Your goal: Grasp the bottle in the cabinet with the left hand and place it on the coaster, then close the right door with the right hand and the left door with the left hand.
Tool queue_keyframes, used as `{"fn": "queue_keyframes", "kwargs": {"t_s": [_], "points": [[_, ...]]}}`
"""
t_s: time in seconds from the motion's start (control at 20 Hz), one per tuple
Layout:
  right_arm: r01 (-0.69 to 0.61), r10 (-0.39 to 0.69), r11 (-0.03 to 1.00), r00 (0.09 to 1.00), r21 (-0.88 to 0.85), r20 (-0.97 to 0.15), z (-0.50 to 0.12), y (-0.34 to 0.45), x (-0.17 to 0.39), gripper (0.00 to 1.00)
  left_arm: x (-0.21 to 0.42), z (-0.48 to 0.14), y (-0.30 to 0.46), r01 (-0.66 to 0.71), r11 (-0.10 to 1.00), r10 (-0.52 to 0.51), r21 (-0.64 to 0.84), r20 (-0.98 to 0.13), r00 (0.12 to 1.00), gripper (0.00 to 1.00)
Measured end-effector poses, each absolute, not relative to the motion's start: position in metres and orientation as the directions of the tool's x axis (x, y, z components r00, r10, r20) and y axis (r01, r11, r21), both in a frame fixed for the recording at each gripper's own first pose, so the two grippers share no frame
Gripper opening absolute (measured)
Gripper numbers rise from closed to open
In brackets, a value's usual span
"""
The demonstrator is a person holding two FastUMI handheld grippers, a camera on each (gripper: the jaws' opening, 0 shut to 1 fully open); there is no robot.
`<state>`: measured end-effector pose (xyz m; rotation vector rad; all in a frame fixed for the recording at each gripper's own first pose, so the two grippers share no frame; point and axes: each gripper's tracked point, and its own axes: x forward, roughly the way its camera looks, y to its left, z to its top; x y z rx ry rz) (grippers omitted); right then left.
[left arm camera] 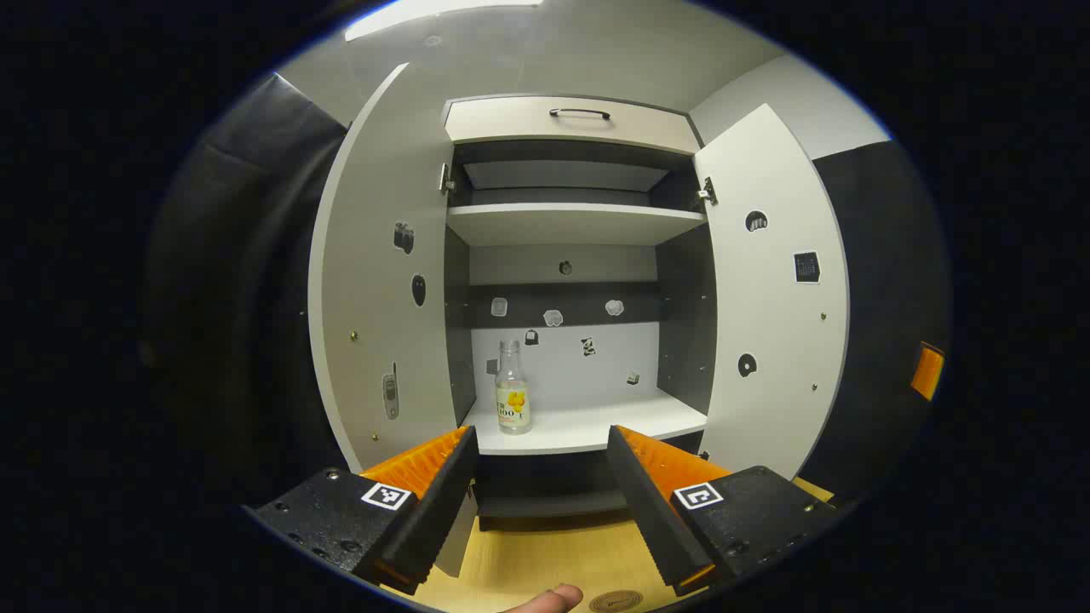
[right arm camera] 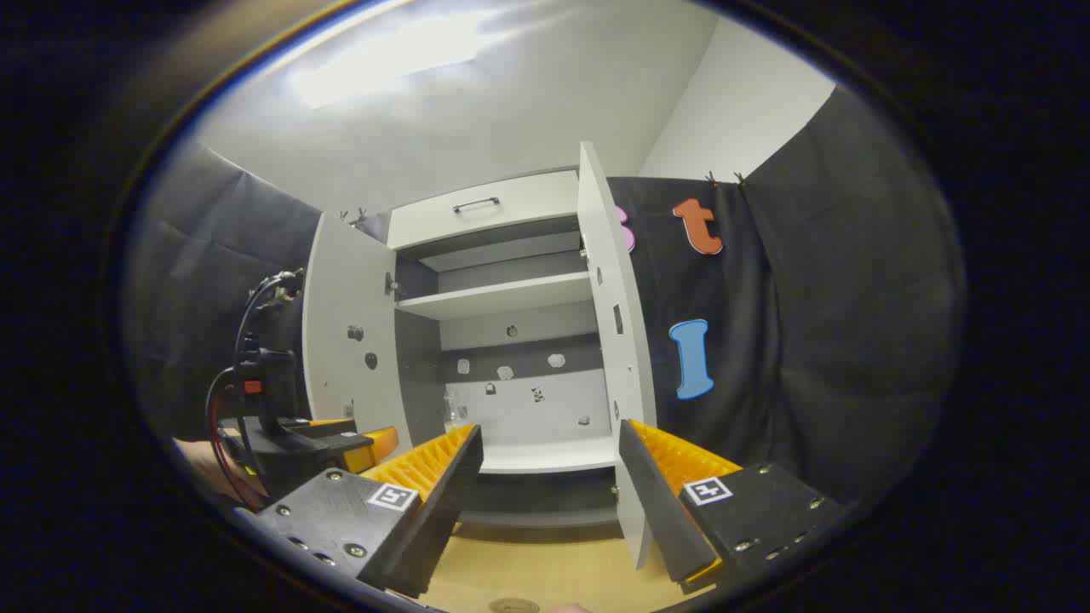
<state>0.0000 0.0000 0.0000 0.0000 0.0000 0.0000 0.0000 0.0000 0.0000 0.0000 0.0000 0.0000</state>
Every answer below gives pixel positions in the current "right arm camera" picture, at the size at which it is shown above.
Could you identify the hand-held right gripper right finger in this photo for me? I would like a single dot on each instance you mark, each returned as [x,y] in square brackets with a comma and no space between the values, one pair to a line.
[660,511]

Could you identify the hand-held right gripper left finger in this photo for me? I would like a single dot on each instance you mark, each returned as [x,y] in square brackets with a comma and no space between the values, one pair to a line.
[443,511]

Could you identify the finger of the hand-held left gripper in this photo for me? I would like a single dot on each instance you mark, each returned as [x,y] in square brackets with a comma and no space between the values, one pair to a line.
[332,426]
[379,447]

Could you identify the clear bottle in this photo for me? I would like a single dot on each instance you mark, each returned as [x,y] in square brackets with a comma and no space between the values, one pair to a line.
[454,410]

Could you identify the round wooden coaster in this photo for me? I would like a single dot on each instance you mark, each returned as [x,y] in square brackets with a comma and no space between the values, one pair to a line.
[514,606]

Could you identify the white cabinet door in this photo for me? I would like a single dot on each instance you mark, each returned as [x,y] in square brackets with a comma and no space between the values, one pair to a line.
[349,281]
[609,255]

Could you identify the white cabinet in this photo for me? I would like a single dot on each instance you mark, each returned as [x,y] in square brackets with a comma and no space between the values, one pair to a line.
[511,298]

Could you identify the black backdrop cloth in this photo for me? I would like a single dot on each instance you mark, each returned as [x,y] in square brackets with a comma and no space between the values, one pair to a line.
[809,340]

